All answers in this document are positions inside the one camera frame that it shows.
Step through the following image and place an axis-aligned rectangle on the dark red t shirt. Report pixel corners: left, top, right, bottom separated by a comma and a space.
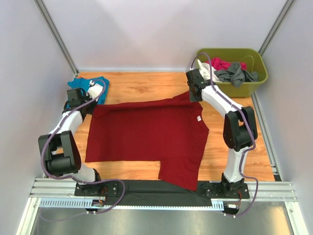
85, 93, 209, 191

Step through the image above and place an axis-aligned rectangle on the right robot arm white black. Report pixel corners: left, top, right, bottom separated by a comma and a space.
186, 69, 258, 198

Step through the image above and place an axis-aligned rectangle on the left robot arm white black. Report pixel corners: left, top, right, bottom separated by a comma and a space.
38, 84, 105, 196

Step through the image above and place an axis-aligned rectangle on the folded blue t shirt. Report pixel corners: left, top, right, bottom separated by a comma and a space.
67, 76, 110, 105

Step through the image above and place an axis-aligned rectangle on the white t shirt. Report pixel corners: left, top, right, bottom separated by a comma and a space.
197, 59, 220, 82

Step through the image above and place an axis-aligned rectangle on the pink t shirt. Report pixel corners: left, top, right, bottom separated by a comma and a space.
211, 57, 247, 71

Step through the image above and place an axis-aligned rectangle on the grey t shirt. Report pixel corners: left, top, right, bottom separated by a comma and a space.
215, 68, 259, 88

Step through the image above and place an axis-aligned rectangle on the olive green plastic bin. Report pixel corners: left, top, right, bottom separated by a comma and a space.
197, 48, 268, 97

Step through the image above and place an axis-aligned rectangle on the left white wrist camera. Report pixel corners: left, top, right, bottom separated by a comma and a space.
87, 80, 105, 100

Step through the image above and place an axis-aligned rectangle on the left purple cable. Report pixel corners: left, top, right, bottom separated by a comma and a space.
39, 78, 128, 222

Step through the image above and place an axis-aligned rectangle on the purple cable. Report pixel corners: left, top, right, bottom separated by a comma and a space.
190, 54, 260, 218
39, 78, 128, 222

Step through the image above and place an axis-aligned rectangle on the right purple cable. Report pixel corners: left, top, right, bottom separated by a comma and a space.
190, 54, 260, 218

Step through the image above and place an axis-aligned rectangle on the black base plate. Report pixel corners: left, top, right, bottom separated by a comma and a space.
74, 180, 250, 207

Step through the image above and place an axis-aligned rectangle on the left aluminium corner post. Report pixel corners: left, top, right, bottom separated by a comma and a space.
34, 0, 79, 76

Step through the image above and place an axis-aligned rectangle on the aluminium corner post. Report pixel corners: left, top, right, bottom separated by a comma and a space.
34, 0, 79, 76
259, 0, 296, 56

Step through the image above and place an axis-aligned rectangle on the aluminium frame rail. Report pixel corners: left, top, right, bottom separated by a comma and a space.
17, 178, 308, 235

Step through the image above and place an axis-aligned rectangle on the right aluminium corner post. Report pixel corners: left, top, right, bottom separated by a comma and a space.
259, 0, 296, 56

